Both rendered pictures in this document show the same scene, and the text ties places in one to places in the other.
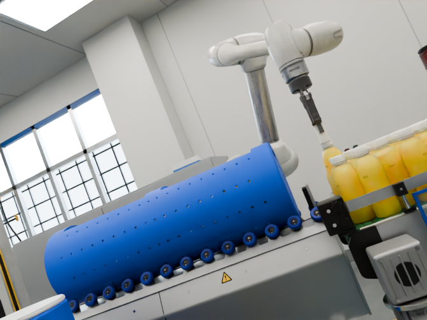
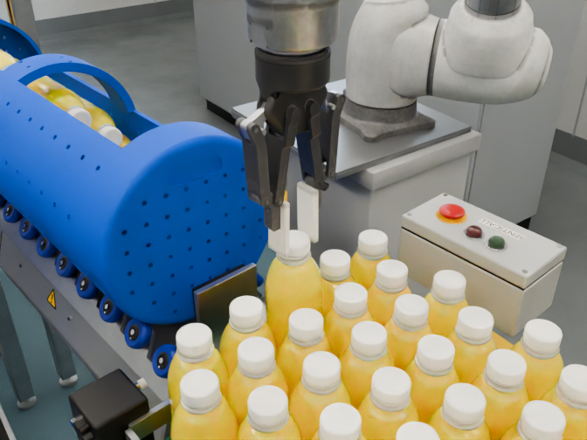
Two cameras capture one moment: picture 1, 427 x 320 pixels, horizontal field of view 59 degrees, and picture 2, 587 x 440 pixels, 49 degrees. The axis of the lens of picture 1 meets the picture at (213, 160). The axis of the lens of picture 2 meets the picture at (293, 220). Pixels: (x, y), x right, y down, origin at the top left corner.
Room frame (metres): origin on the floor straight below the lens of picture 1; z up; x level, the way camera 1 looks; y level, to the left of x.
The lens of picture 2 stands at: (0.76, -0.75, 1.58)
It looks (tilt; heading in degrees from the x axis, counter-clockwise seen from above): 32 degrees down; 37
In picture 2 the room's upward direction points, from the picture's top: straight up
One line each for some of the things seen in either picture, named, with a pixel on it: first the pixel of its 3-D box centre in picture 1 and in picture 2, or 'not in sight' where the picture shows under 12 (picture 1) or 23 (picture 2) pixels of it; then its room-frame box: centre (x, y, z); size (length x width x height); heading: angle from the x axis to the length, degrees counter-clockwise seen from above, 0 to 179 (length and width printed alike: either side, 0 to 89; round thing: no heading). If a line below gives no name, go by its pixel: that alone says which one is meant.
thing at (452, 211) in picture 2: not in sight; (452, 212); (1.52, -0.46, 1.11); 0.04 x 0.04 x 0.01
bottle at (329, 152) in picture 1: (338, 171); (293, 311); (1.26, -0.37, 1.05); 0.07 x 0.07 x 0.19
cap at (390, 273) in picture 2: not in sight; (391, 273); (1.36, -0.45, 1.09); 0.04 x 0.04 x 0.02
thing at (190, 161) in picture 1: (187, 164); not in sight; (3.18, 0.22, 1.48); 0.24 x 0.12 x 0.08; 81
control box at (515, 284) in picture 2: not in sight; (476, 258); (1.51, -0.51, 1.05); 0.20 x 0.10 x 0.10; 79
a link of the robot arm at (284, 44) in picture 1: (285, 43); not in sight; (1.27, -0.38, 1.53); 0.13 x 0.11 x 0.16; 108
